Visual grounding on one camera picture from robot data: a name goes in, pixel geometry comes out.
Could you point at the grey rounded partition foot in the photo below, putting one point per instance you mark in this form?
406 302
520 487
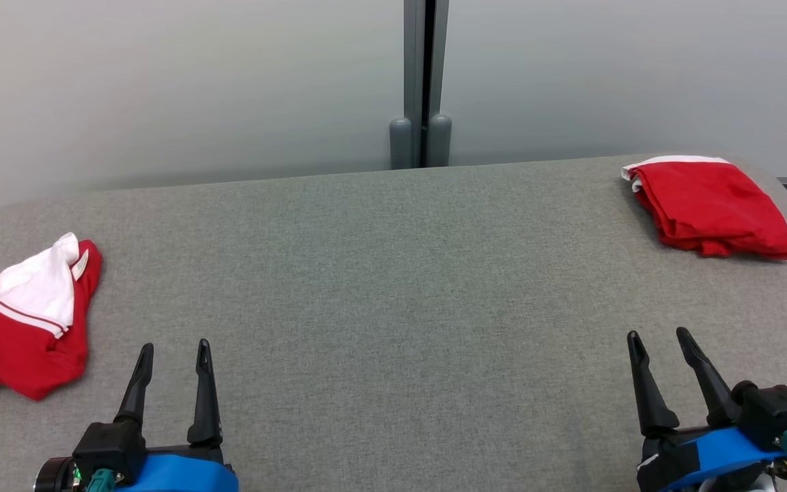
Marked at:
400 147
440 143

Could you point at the red jersey white sleeves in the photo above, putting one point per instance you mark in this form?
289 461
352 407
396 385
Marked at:
18 342

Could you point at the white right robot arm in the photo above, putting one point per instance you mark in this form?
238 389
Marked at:
759 485

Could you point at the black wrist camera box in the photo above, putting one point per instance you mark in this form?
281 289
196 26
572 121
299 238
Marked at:
776 413
106 447

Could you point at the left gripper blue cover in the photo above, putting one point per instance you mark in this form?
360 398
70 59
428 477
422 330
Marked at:
182 475

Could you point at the red shorts white trim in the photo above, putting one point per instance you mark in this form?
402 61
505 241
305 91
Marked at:
708 205

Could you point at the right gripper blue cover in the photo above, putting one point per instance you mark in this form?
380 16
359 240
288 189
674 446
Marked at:
708 454

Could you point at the grey partition post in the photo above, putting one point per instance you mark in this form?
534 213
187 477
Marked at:
415 61

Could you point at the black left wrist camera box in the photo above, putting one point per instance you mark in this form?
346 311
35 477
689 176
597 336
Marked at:
106 447

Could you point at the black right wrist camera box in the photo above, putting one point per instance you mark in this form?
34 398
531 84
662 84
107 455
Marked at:
776 413

